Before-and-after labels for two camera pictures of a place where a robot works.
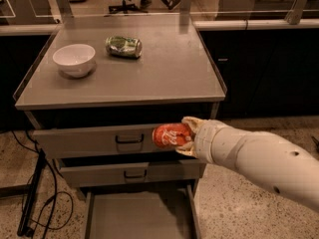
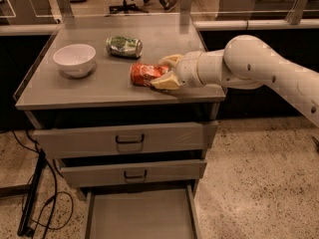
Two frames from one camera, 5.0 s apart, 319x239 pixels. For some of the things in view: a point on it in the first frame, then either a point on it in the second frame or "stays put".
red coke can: x=170 y=135 to x=144 y=74
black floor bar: x=25 y=229 stays put
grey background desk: x=264 y=1 stays put
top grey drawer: x=100 y=141 stays put
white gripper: x=206 y=139 to x=187 y=69
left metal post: x=63 y=1 stays put
